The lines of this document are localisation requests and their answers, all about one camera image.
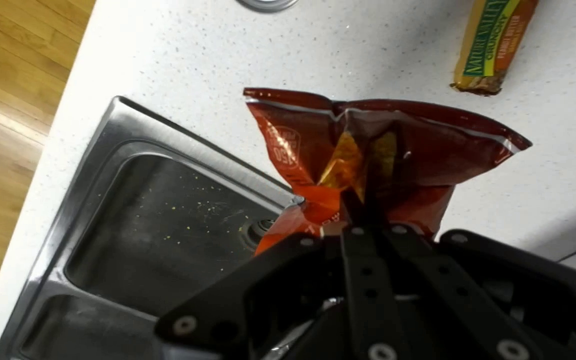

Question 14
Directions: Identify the green soda can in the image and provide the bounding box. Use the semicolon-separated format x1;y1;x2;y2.
236;0;299;13

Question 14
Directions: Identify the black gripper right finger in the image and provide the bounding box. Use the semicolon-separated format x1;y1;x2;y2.
340;225;576;360

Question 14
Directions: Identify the red doritos packet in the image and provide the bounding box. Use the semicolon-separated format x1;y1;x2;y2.
245;87;530;252

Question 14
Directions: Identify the green yellow granola bar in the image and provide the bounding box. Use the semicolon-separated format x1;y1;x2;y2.
453;0;541;95

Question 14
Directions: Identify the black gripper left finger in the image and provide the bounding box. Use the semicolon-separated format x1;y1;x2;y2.
154;234;340;360

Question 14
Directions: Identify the stainless steel sink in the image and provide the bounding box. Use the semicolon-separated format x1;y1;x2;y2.
0;95;293;360

